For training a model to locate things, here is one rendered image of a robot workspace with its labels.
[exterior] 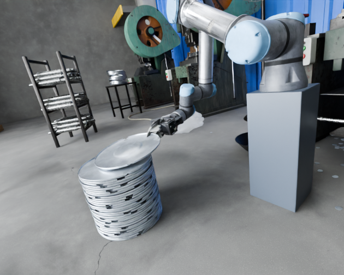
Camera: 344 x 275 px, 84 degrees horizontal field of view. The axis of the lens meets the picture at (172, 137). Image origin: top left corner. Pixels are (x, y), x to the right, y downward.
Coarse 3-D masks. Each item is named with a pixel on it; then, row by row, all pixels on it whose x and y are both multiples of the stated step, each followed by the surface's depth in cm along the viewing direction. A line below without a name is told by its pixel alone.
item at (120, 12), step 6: (120, 6) 508; (126, 6) 515; (132, 6) 521; (120, 12) 519; (126, 12) 518; (114, 18) 583; (120, 18) 543; (126, 18) 567; (114, 24) 601; (120, 24) 615
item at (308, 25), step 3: (306, 24) 105; (309, 24) 104; (312, 24) 105; (315, 24) 106; (306, 27) 105; (309, 27) 104; (312, 27) 105; (315, 27) 106; (306, 30) 106; (309, 30) 105; (312, 30) 106; (315, 30) 107; (306, 33) 106; (309, 33) 105; (312, 33) 106; (315, 33) 107; (306, 36) 107
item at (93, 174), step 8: (88, 160) 83; (144, 160) 74; (80, 168) 77; (88, 168) 76; (96, 168) 75; (120, 168) 71; (128, 168) 70; (136, 168) 69; (80, 176) 70; (88, 176) 69; (96, 176) 68; (104, 176) 67; (112, 176) 66; (120, 176) 64
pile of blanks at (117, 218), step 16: (128, 176) 66; (144, 176) 70; (96, 192) 66; (112, 192) 66; (128, 192) 67; (144, 192) 71; (96, 208) 69; (112, 208) 67; (128, 208) 70; (144, 208) 72; (160, 208) 82; (96, 224) 75; (112, 224) 70; (128, 224) 70; (144, 224) 73; (112, 240) 73
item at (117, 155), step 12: (120, 144) 90; (132, 144) 84; (144, 144) 82; (156, 144) 78; (96, 156) 83; (108, 156) 81; (120, 156) 76; (132, 156) 74; (144, 156) 70; (108, 168) 69
